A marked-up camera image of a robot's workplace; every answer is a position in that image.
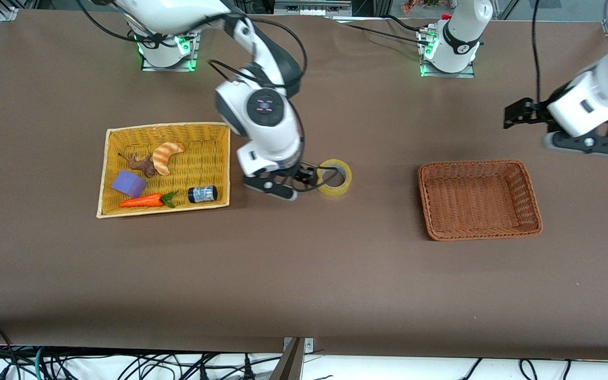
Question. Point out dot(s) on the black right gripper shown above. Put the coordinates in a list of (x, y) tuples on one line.
[(301, 172)]

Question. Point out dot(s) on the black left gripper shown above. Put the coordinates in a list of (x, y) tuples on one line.
[(537, 113)]

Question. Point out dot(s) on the clear tape roll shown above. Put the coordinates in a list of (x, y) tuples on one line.
[(335, 191)]

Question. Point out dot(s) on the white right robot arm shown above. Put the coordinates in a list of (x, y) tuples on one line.
[(277, 132)]

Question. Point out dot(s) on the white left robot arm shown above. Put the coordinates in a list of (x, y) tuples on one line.
[(459, 37)]

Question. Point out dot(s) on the brown wicker basket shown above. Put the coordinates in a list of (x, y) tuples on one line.
[(478, 200)]

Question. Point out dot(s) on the yellow wicker basket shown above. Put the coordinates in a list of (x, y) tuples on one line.
[(203, 169)]

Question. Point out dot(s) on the small blue jar black lid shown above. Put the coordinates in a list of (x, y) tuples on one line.
[(202, 194)]

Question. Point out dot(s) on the toy croissant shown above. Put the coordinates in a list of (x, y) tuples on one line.
[(164, 155)]

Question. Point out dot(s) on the grey equipment box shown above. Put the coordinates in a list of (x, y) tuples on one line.
[(309, 8)]

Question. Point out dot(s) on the brown toy lion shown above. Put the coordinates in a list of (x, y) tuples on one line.
[(143, 163)]

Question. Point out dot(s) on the orange toy carrot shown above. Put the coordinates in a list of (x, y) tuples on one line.
[(140, 201)]

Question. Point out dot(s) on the purple foam cube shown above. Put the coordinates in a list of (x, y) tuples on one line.
[(129, 183)]

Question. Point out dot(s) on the dark metal beam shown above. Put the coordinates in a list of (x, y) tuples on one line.
[(288, 367)]

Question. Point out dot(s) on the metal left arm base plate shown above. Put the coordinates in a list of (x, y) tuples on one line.
[(452, 75)]

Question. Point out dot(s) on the grey metal table bracket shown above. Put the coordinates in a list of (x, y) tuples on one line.
[(309, 345)]

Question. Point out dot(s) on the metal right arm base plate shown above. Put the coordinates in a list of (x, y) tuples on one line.
[(169, 68)]

